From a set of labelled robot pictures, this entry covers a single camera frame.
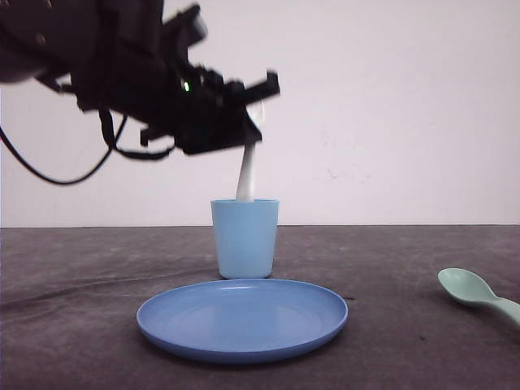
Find blue plastic plate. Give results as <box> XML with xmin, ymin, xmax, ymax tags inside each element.
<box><xmin>136</xmin><ymin>279</ymin><xmax>349</xmax><ymax>365</ymax></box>

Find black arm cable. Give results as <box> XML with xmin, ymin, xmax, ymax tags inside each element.
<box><xmin>0</xmin><ymin>109</ymin><xmax>171</xmax><ymax>186</ymax></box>

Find white plastic fork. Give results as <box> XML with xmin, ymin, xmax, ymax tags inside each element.
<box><xmin>236</xmin><ymin>101</ymin><xmax>265</xmax><ymax>202</ymax></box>

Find mint green plastic spoon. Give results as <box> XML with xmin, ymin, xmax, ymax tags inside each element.
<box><xmin>437</xmin><ymin>267</ymin><xmax>519</xmax><ymax>326</ymax></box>

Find light blue plastic cup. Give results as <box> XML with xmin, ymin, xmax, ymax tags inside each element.
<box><xmin>210</xmin><ymin>199</ymin><xmax>280</xmax><ymax>279</ymax></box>

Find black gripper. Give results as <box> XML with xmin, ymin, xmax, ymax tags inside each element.
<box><xmin>141</xmin><ymin>3</ymin><xmax>280</xmax><ymax>155</ymax></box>

